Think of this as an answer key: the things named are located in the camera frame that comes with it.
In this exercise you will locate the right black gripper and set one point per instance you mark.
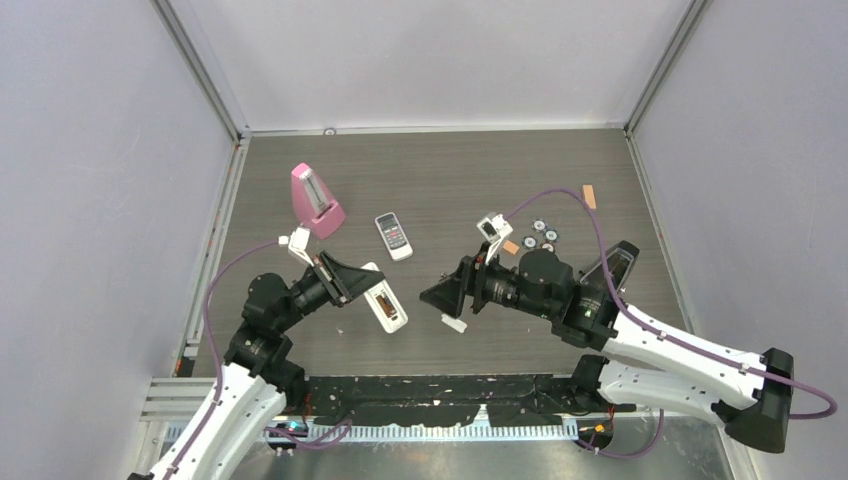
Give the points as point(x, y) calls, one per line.
point(469, 279)

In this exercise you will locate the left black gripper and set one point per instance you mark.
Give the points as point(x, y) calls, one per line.
point(342, 282)

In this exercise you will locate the white battery cover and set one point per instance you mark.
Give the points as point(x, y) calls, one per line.
point(454, 323)

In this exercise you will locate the large white remote control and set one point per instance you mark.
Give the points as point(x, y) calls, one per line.
point(386, 307)

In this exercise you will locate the small white remote control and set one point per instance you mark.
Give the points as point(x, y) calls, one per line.
point(393, 236)

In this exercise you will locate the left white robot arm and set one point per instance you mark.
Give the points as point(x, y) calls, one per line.
point(256, 381)

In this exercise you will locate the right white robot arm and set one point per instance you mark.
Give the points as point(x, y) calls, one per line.
point(635, 358)

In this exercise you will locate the orange wooden block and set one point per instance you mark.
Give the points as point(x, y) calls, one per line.
point(511, 247)

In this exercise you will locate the pink metronome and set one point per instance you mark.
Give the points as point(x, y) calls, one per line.
point(315, 207)

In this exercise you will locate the small wooden block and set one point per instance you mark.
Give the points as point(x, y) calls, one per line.
point(588, 194)

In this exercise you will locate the black metronome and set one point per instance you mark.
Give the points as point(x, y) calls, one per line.
point(621, 259)

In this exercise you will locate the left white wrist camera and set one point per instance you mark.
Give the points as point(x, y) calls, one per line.
point(296, 244)

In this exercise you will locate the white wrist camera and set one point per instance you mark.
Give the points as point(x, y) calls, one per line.
point(296, 244)
point(496, 231)

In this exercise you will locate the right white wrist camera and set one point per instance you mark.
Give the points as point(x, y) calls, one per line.
point(496, 231)

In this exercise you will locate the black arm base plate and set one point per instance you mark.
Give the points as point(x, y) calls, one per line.
point(443, 401)

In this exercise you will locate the white slotted cable duct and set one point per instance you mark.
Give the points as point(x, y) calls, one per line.
point(477, 430)

